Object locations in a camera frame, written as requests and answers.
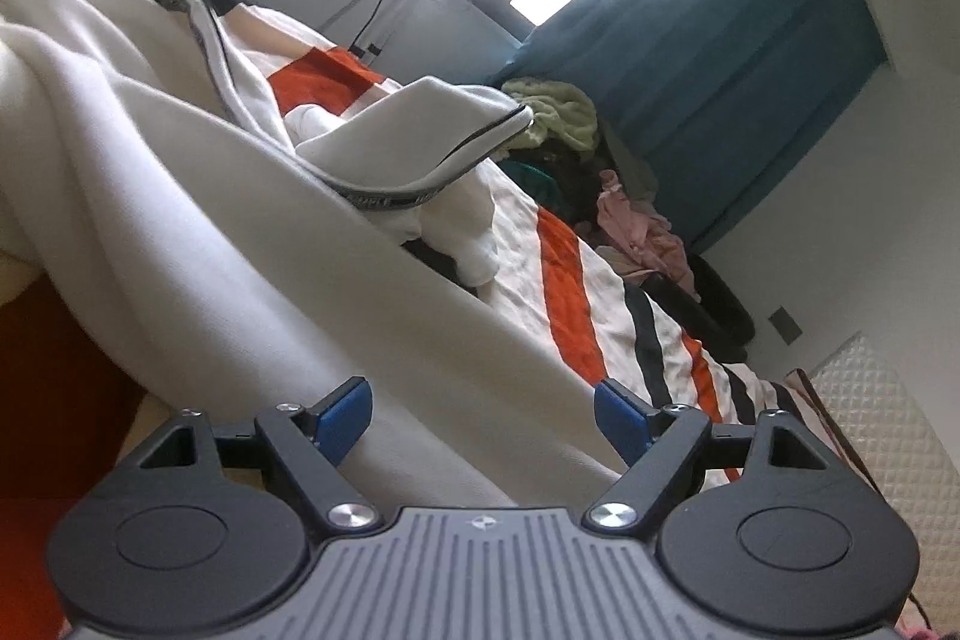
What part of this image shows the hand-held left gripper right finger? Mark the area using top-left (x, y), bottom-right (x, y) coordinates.
top-left (589, 377), bottom-right (833, 533)

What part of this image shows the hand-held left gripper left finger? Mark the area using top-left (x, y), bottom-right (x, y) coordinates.
top-left (135, 376), bottom-right (383, 534)

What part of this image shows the white hooded sweatshirt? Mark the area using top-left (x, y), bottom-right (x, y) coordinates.
top-left (0, 0), bottom-right (629, 515)

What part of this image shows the black bag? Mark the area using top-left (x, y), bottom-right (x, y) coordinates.
top-left (643, 254), bottom-right (756, 361)

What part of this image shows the orange black striped blanket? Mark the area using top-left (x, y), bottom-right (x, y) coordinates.
top-left (0, 0), bottom-right (871, 640)

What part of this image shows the pink garment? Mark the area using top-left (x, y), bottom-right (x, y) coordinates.
top-left (595, 169), bottom-right (696, 286)

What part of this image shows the dark brown garment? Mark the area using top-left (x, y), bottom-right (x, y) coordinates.
top-left (517, 143), bottom-right (605, 229)

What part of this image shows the grey garment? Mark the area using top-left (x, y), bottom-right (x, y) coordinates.
top-left (598, 126), bottom-right (662, 202)

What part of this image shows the green garment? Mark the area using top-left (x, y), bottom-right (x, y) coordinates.
top-left (501, 160), bottom-right (571, 200)

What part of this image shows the white quilted panel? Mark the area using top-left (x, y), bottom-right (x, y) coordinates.
top-left (808, 330), bottom-right (960, 615)

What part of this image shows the light green knitted blanket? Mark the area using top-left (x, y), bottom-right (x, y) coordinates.
top-left (501, 77), bottom-right (602, 155)

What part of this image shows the teal curtain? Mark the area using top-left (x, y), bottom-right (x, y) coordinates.
top-left (510, 0), bottom-right (891, 256)

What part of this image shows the grey wall outlet plate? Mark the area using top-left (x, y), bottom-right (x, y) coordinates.
top-left (768, 305), bottom-right (804, 343)

